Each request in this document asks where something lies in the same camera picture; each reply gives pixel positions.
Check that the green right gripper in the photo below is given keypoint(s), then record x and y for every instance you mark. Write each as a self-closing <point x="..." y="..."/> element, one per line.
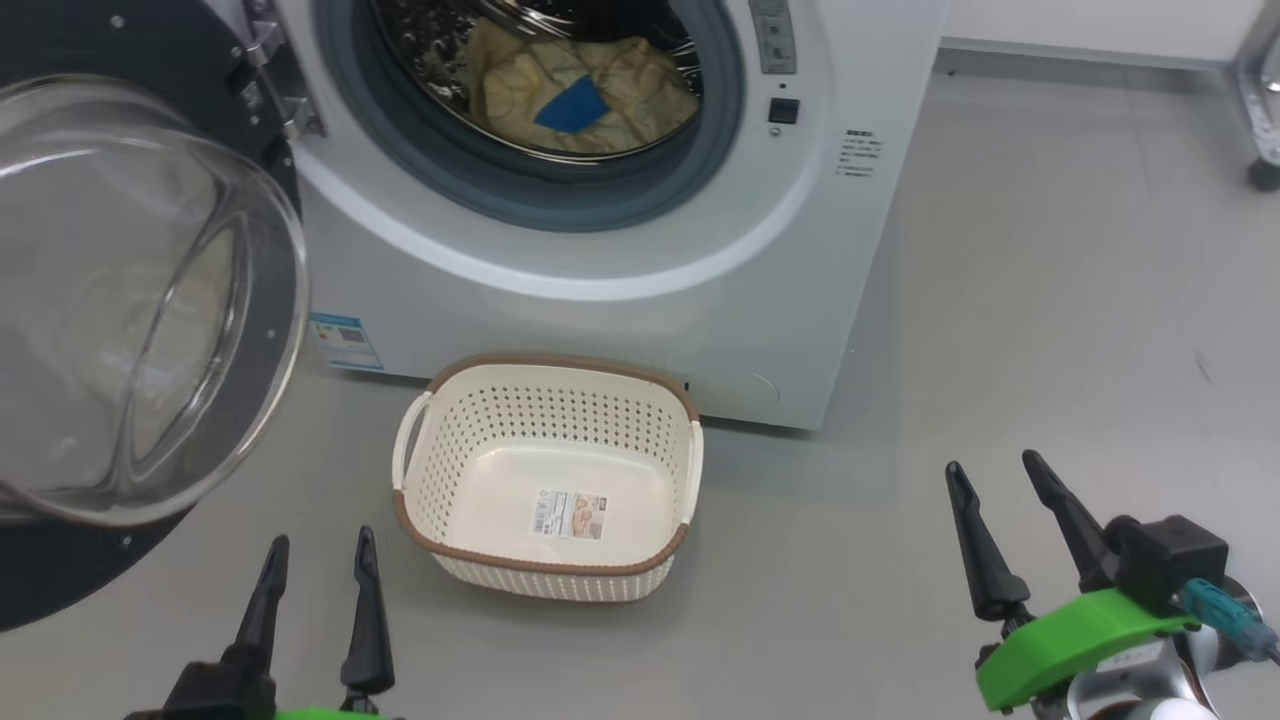
<point x="1070" y="640"/>

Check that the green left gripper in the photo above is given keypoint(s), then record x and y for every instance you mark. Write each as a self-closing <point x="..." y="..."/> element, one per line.
<point x="325" y="714"/>

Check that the black round glass washer door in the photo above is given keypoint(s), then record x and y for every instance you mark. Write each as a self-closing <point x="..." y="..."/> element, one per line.
<point x="100" y="300"/>

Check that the cream garment with blue patch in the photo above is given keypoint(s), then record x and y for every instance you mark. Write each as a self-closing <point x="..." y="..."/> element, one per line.
<point x="490" y="70"/>
<point x="645" y="95"/>

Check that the white front-load washing machine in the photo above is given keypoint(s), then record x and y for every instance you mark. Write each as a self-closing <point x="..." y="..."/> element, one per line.
<point x="600" y="330"/>

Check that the basket product label sticker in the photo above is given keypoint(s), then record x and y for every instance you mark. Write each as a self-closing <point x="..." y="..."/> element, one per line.
<point x="568" y="515"/>

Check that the blue energy label sticker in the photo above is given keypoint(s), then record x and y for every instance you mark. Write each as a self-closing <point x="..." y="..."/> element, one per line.
<point x="346" y="342"/>

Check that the cream perforated laundry basket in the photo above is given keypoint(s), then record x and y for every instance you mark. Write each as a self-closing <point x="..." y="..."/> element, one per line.
<point x="560" y="400"/>

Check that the small printed text sticker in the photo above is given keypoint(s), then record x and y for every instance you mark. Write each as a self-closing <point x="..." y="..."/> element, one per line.
<point x="860" y="153"/>

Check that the grey metal leg with caster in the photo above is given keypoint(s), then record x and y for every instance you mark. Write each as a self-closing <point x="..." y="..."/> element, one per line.
<point x="1262" y="100"/>

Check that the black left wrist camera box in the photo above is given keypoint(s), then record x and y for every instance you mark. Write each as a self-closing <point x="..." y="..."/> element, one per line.
<point x="215" y="695"/>

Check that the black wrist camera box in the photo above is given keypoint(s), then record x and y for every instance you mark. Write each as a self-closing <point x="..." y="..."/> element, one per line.
<point x="215" y="695"/>
<point x="1165" y="560"/>

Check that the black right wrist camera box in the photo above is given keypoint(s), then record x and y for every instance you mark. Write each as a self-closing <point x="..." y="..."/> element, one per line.
<point x="1165" y="560"/>

